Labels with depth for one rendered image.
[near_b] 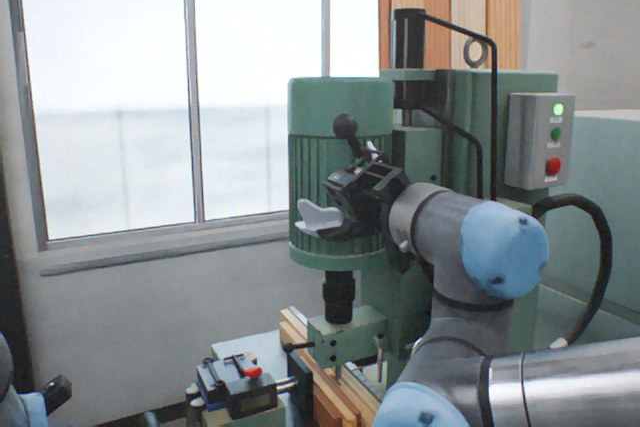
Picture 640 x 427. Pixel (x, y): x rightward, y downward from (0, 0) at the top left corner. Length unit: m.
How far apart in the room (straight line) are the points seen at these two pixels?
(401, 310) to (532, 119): 0.40
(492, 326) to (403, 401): 0.14
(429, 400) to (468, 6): 2.42
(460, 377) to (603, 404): 0.09
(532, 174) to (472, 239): 0.48
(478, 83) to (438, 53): 1.67
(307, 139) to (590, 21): 2.71
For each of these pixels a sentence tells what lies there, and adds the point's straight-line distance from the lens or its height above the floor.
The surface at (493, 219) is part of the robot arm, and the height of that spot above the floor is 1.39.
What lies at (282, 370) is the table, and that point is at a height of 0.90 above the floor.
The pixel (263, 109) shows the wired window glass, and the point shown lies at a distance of 2.28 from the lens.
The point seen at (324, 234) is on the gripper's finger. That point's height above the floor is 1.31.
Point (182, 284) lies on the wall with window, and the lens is 2.25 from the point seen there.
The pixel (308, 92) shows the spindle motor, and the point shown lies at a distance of 0.78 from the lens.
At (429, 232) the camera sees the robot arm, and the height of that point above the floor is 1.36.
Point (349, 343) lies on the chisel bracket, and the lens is 0.95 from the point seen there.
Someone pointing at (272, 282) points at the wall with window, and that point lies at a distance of 2.39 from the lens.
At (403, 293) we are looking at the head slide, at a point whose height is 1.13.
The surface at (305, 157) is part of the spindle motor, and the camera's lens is 0.80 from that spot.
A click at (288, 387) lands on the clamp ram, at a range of 0.99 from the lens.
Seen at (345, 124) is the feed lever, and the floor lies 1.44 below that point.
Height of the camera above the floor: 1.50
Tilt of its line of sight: 12 degrees down
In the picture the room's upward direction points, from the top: straight up
